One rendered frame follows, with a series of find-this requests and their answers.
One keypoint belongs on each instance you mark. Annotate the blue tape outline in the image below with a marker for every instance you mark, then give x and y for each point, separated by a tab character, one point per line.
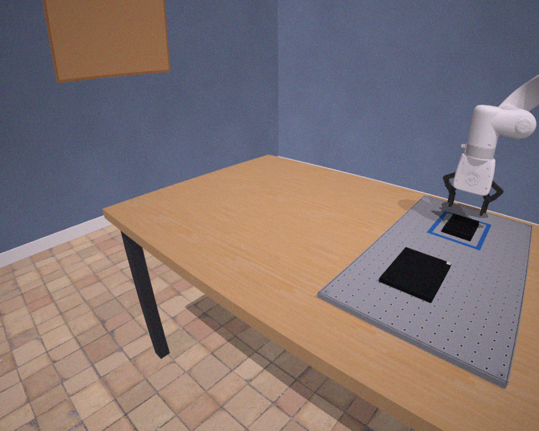
480	243

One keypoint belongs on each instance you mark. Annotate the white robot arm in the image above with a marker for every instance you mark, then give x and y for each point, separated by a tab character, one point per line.
488	122

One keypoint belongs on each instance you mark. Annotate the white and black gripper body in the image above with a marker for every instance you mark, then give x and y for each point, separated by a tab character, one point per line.
474	175

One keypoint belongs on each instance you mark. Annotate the black rectangular pad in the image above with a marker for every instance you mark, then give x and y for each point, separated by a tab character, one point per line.
416	273

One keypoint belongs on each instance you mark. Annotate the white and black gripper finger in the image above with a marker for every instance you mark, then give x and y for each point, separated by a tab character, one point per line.
488	198
450	188

